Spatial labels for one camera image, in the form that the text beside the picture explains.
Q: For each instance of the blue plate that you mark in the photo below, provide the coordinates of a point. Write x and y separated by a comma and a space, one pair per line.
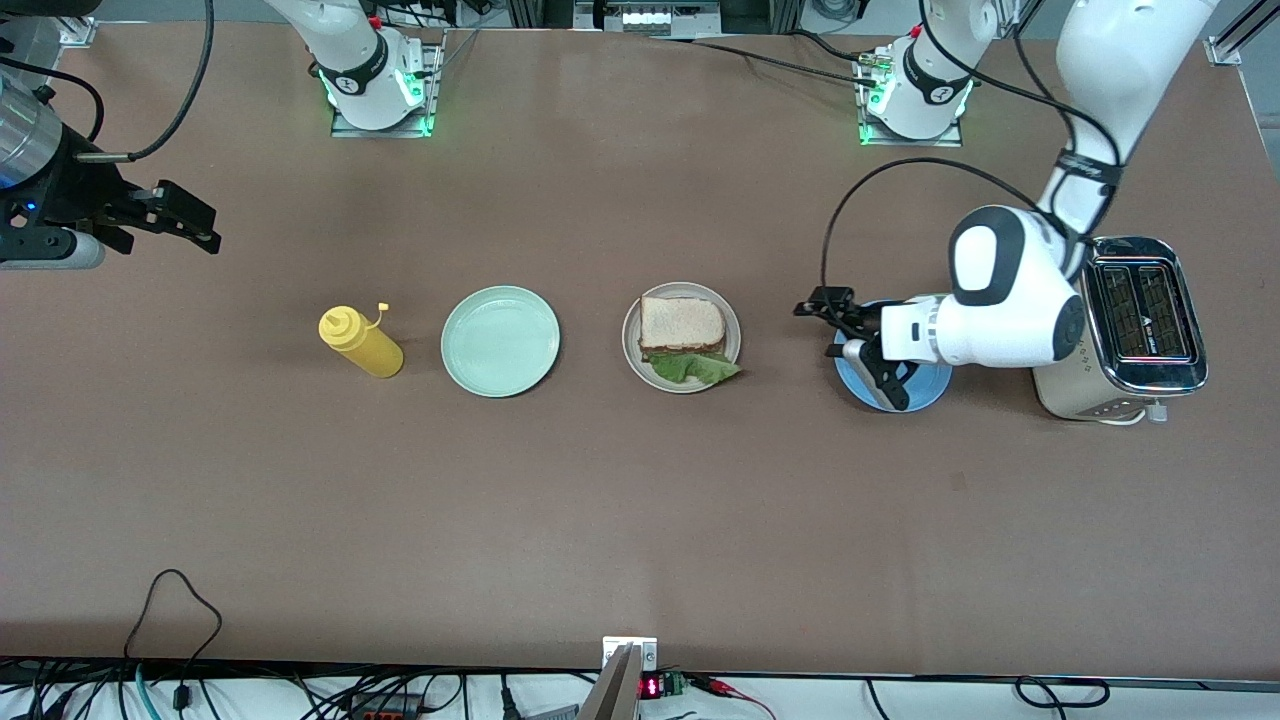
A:
930, 385

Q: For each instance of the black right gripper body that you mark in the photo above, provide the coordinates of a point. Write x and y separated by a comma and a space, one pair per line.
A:
82, 193

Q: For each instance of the white lit control unit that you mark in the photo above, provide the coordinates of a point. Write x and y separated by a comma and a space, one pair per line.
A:
645, 18

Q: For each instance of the white metal edge bracket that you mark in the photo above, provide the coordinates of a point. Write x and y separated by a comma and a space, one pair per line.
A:
650, 655

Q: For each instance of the green lettuce leaf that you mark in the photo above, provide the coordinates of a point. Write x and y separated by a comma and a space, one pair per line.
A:
695, 370

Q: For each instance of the beige chrome toaster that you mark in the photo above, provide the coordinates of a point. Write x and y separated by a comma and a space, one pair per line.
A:
1140, 310

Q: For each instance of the aluminium corner bracket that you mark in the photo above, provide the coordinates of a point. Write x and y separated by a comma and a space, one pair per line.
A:
1225, 48
75, 30

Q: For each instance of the round-topped bread slice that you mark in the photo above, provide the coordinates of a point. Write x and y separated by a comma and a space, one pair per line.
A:
680, 322

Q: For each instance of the mint green plate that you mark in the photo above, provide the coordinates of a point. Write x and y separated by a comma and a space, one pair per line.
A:
500, 342

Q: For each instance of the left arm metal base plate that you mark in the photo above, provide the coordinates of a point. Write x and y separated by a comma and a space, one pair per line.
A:
910, 143

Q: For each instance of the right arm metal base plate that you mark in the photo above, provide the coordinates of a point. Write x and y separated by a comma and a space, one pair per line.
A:
380, 133

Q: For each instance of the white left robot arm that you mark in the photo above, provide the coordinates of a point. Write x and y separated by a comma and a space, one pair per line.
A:
1010, 290

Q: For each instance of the red digit display module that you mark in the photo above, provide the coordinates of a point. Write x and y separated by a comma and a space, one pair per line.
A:
652, 687

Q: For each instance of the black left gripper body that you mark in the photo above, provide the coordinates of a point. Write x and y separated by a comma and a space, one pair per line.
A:
858, 319

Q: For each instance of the beige plate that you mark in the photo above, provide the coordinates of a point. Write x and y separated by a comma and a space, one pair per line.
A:
632, 345

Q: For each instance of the yellow mustard squeeze bottle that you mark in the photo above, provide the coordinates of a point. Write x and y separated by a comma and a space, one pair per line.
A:
370, 350

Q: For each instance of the grey metal bar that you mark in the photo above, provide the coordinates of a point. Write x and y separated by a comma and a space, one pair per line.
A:
610, 695

